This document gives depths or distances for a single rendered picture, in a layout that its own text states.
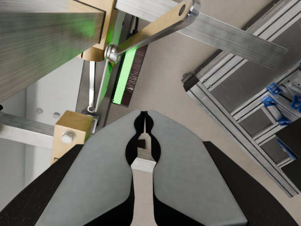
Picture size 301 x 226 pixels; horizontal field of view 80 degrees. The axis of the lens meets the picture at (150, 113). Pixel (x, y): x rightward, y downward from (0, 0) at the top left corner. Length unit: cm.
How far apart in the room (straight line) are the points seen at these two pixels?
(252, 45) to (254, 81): 82
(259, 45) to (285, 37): 82
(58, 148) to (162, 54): 90
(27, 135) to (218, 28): 34
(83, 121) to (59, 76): 26
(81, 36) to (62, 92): 42
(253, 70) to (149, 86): 59
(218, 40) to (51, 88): 47
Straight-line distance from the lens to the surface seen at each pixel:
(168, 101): 124
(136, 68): 43
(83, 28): 18
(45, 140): 36
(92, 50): 26
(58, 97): 60
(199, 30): 26
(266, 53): 30
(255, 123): 125
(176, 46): 114
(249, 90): 112
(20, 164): 79
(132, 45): 18
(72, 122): 33
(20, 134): 38
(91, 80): 45
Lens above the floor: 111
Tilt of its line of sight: 61 degrees down
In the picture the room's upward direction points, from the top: 178 degrees clockwise
